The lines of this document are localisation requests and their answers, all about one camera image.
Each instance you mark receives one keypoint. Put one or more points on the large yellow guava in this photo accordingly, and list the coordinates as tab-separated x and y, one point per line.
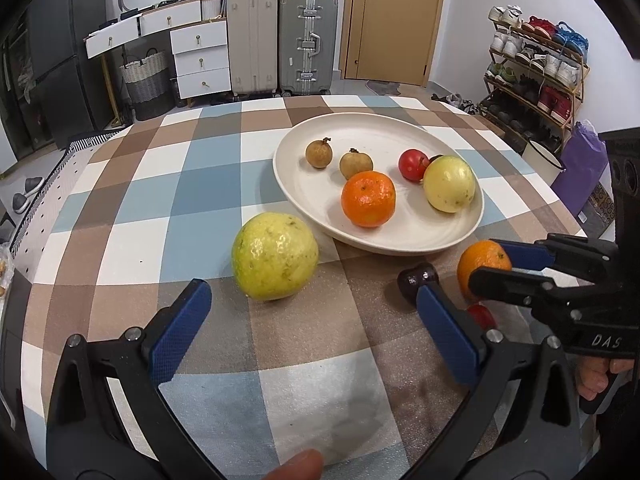
275	255

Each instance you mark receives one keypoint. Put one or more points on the red cherry tomato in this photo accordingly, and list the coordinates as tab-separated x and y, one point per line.
412	165
482	316

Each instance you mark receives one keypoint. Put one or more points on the dark patterned bag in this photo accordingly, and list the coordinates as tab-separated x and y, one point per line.
597	207

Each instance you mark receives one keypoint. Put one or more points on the striped woven basket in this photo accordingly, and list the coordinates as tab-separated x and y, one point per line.
147	85

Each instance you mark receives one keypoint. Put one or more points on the collection of shoes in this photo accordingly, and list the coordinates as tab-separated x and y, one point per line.
550	65

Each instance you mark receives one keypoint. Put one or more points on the person's left hand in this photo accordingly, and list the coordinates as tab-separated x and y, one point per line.
300	465

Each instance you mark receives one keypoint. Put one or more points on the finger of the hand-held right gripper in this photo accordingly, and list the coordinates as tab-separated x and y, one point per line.
525	255
510	285

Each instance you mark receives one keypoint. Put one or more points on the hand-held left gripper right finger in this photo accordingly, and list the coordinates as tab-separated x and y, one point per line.
447	335

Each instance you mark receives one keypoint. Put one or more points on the cream round plate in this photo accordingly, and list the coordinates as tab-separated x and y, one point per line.
320	195

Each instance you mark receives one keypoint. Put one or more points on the person's right hand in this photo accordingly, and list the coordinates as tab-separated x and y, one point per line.
592	377

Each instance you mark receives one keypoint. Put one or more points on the white dotted mat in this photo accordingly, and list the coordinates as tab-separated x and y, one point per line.
50	200

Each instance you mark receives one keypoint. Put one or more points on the orange mandarin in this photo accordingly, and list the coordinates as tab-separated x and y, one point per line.
480	260
368	199

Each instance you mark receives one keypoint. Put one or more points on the beige suitcase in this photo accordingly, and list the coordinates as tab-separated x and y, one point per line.
252	42

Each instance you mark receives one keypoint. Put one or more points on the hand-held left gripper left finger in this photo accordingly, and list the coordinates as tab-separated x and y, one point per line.
180	330

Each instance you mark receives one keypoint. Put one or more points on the small yellow guava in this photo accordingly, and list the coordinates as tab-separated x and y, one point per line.
450	185

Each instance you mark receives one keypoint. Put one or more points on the wooden shoe rack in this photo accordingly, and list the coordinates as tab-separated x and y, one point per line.
577	120

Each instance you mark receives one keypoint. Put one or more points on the grey door mat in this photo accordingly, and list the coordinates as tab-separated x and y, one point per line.
382	87

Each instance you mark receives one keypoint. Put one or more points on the dark wardrobe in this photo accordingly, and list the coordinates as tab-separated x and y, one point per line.
17	90

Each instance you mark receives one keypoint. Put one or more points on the brown longan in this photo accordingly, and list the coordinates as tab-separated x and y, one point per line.
356	165
318	154

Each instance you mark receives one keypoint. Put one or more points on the dark grey refrigerator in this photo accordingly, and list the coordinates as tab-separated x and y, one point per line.
65	50

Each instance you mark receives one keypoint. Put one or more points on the white enamel bucket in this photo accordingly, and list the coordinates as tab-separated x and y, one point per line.
542	160

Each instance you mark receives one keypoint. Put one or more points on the white drawer cabinet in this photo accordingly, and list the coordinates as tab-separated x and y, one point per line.
200	60

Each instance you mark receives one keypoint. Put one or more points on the silver suitcase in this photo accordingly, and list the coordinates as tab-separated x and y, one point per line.
307	42

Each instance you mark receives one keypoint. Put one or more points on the purple bag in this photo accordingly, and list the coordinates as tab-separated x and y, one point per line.
582	160

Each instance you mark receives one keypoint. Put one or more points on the black white striped mat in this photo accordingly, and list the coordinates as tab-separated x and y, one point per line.
95	140

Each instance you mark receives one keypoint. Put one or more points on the wooden door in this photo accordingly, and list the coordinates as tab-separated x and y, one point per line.
395	20

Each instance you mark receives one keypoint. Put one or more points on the pair of floor shoes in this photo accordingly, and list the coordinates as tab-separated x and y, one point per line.
457	102

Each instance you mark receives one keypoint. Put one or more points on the checked tablecloth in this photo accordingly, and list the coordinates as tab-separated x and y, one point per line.
200	185

